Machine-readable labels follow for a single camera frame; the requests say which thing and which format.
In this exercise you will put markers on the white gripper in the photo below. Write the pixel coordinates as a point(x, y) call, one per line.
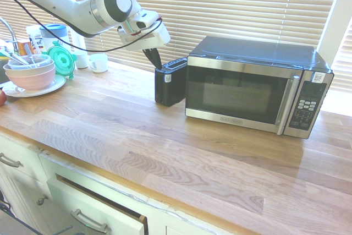
point(154, 38)

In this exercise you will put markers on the red apple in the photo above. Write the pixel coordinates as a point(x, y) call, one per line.
point(2, 98)

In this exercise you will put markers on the pink bowl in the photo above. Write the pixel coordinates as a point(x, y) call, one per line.
point(30, 81)

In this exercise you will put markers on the white plastic spoon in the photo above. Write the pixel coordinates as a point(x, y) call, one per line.
point(28, 52)

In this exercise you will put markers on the white plate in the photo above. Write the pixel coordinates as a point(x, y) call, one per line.
point(52, 85)

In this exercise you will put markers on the orange box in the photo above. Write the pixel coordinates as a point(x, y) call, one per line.
point(22, 47)

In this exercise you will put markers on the green plastic container lid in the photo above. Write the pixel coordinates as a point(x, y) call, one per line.
point(63, 61)

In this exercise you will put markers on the beige bowl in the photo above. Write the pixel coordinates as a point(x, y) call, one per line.
point(24, 70)

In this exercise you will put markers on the clear plastic container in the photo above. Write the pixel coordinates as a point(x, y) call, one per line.
point(38, 60)

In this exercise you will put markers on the black toaster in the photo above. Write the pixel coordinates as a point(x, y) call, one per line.
point(169, 86)

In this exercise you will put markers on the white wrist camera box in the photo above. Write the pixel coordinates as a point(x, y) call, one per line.
point(145, 19)

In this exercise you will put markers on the small white cup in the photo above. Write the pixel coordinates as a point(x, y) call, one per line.
point(81, 61)

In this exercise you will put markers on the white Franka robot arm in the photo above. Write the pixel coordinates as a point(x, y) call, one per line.
point(71, 12)

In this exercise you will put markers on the metal cabinet knob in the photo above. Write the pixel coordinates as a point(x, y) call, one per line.
point(41, 200)

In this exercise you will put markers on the clear jar with blue lid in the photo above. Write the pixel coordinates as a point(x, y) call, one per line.
point(55, 37)

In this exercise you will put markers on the beige window blinds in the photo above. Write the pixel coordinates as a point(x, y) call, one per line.
point(220, 6)

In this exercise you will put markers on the chrome kitchen faucet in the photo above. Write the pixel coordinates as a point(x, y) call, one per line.
point(9, 30)

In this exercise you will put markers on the white drawer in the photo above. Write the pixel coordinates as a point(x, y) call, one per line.
point(90, 207)

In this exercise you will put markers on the stainless steel black microwave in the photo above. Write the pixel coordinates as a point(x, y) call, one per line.
point(247, 89)

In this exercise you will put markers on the Lysol wipes canister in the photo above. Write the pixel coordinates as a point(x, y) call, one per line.
point(35, 39)

